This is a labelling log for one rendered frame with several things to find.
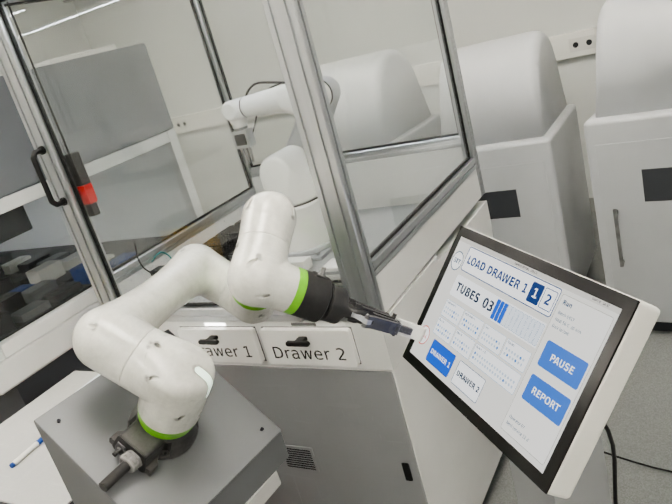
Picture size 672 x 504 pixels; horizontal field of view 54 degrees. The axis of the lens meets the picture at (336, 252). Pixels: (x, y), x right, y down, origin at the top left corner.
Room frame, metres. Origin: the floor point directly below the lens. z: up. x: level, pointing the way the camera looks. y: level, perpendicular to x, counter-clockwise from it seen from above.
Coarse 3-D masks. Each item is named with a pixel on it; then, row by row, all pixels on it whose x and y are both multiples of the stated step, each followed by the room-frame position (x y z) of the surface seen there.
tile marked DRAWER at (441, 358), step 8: (432, 344) 1.20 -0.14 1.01; (440, 344) 1.17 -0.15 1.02; (432, 352) 1.18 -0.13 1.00; (440, 352) 1.16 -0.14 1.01; (448, 352) 1.14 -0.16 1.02; (432, 360) 1.17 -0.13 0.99; (440, 360) 1.15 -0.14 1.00; (448, 360) 1.12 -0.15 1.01; (440, 368) 1.13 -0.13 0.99; (448, 368) 1.11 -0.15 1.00
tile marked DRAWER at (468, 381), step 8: (456, 368) 1.09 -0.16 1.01; (464, 368) 1.07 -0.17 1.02; (456, 376) 1.08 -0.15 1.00; (464, 376) 1.06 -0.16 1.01; (472, 376) 1.04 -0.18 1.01; (480, 376) 1.02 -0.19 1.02; (456, 384) 1.07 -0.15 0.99; (464, 384) 1.05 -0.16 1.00; (472, 384) 1.03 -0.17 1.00; (480, 384) 1.01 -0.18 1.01; (464, 392) 1.04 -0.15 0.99; (472, 392) 1.02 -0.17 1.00; (480, 392) 1.00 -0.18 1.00; (472, 400) 1.01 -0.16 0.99
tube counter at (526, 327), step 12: (492, 300) 1.10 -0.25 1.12; (504, 300) 1.07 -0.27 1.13; (480, 312) 1.11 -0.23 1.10; (492, 312) 1.08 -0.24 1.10; (504, 312) 1.05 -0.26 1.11; (516, 312) 1.03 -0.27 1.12; (504, 324) 1.04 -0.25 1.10; (516, 324) 1.01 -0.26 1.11; (528, 324) 0.98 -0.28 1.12; (540, 324) 0.96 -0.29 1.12; (516, 336) 0.99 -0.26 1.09; (528, 336) 0.97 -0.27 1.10; (540, 336) 0.94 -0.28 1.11
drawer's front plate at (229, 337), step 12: (180, 336) 1.87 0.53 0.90; (192, 336) 1.84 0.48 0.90; (204, 336) 1.82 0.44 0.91; (228, 336) 1.76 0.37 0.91; (240, 336) 1.74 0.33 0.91; (252, 336) 1.72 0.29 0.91; (204, 348) 1.83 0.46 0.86; (216, 348) 1.80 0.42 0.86; (240, 348) 1.75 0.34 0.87; (252, 348) 1.72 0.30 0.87; (216, 360) 1.81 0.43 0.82; (228, 360) 1.78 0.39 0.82; (240, 360) 1.76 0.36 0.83; (252, 360) 1.73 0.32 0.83
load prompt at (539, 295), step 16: (480, 256) 1.20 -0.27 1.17; (480, 272) 1.17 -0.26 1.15; (496, 272) 1.13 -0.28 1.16; (512, 272) 1.09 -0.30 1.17; (496, 288) 1.11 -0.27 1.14; (512, 288) 1.07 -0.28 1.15; (528, 288) 1.03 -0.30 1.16; (544, 288) 1.00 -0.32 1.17; (560, 288) 0.96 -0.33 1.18; (528, 304) 1.01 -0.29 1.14; (544, 304) 0.98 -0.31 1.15
